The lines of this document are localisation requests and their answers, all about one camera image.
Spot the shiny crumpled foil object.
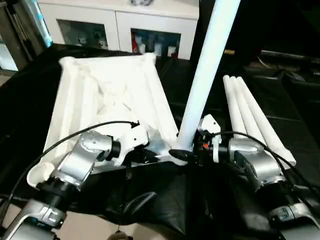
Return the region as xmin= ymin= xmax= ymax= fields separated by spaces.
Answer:
xmin=128 ymin=0 xmax=151 ymax=7

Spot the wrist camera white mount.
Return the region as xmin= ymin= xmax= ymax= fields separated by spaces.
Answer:
xmin=113 ymin=122 xmax=151 ymax=167
xmin=198 ymin=114 xmax=222 ymax=163

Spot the white cabinet with glass doors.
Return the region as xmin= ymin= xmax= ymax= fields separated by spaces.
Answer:
xmin=37 ymin=0 xmax=200 ymax=61

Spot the long grey metal bar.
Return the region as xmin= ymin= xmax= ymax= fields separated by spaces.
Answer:
xmin=261 ymin=49 xmax=320 ymax=61

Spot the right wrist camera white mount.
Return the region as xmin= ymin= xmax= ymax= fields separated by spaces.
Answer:
xmin=198 ymin=114 xmax=222 ymax=163

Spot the black plastic mat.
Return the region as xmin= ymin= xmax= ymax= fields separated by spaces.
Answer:
xmin=0 ymin=43 xmax=320 ymax=240

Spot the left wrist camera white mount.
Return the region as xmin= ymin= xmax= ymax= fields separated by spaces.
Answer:
xmin=113 ymin=122 xmax=151 ymax=167

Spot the white plastic table top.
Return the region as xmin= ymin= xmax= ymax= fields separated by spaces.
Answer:
xmin=26 ymin=52 xmax=188 ymax=188

